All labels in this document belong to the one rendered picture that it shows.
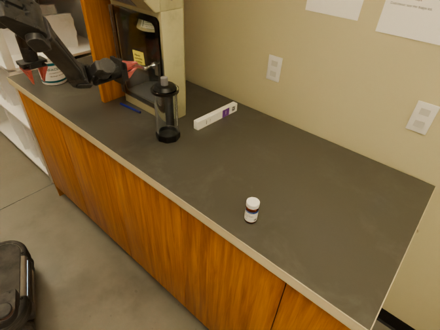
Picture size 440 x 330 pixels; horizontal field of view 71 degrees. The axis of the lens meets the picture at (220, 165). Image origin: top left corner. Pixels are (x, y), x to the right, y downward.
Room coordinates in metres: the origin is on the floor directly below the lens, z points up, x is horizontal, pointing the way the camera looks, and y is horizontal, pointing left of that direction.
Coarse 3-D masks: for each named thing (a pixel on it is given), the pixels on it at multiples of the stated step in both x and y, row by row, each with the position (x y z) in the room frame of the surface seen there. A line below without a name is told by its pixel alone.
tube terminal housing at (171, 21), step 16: (112, 0) 1.41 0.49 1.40; (160, 0) 1.22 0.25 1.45; (176, 0) 1.28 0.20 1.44; (160, 16) 1.22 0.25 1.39; (176, 16) 1.28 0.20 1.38; (160, 32) 1.22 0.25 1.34; (176, 32) 1.27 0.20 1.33; (176, 48) 1.27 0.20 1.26; (176, 64) 1.27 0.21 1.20; (176, 80) 1.27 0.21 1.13; (128, 96) 1.40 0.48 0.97
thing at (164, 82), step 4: (164, 76) 1.12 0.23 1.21; (160, 80) 1.10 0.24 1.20; (164, 80) 1.09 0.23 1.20; (156, 84) 1.10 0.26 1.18; (160, 84) 1.10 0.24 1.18; (164, 84) 1.09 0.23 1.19; (168, 84) 1.11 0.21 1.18; (172, 84) 1.11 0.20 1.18; (156, 88) 1.08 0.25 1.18; (160, 88) 1.07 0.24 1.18; (164, 88) 1.07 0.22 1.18; (168, 88) 1.08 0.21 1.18; (172, 88) 1.09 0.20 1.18; (176, 88) 1.10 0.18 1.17; (160, 92) 1.06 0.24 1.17; (164, 92) 1.06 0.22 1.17; (168, 92) 1.07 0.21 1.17
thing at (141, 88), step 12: (120, 12) 1.36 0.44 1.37; (132, 12) 1.31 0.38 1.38; (120, 24) 1.37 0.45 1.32; (132, 24) 1.31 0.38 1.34; (144, 24) 1.26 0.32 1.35; (156, 24) 1.21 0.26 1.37; (120, 36) 1.37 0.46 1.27; (132, 36) 1.32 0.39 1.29; (144, 36) 1.27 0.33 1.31; (156, 36) 1.22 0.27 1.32; (120, 48) 1.38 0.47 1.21; (132, 48) 1.33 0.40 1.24; (144, 48) 1.27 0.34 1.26; (156, 48) 1.22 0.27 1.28; (132, 60) 1.33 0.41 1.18; (156, 60) 1.23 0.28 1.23; (144, 72) 1.28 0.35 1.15; (156, 72) 1.23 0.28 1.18; (132, 84) 1.35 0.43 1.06; (144, 84) 1.29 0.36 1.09; (132, 96) 1.36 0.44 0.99; (144, 96) 1.30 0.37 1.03
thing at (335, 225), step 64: (128, 128) 1.16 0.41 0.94; (192, 128) 1.19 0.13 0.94; (256, 128) 1.22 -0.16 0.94; (192, 192) 0.77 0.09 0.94; (256, 192) 0.79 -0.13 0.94; (320, 192) 0.81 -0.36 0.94; (384, 192) 0.83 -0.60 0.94; (256, 256) 0.54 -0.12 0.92; (320, 256) 0.54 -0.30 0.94; (384, 256) 0.55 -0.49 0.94
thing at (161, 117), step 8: (152, 88) 1.10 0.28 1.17; (176, 96) 1.10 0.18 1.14; (160, 104) 1.06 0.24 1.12; (168, 104) 1.07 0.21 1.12; (176, 104) 1.09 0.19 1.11; (160, 112) 1.06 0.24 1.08; (168, 112) 1.06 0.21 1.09; (176, 112) 1.09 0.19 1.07; (160, 120) 1.06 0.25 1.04; (168, 120) 1.06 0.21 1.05; (176, 120) 1.09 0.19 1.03; (160, 128) 1.07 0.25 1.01; (168, 128) 1.06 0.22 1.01; (176, 128) 1.09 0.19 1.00; (168, 136) 1.06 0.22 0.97
